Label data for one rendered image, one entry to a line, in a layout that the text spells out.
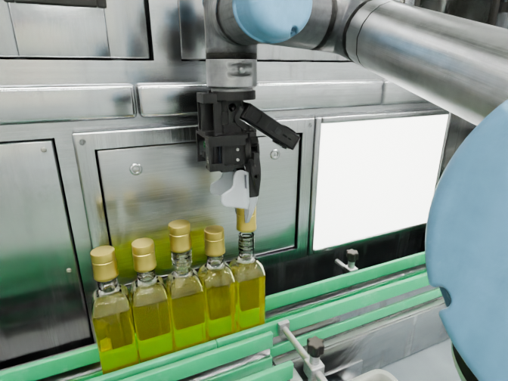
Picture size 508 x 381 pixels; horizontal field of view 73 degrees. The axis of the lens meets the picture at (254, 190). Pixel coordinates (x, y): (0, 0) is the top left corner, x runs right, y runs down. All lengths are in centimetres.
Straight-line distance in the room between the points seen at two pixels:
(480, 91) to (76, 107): 55
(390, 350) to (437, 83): 70
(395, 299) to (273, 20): 68
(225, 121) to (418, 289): 62
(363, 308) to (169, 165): 51
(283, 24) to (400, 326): 72
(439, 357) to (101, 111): 93
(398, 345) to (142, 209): 66
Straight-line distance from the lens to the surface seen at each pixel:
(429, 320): 98
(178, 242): 56
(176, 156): 66
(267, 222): 78
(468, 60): 34
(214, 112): 52
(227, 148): 52
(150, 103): 64
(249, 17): 40
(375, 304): 84
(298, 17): 41
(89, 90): 64
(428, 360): 102
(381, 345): 90
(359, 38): 43
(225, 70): 51
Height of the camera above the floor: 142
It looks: 19 degrees down
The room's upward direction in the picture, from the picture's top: straight up
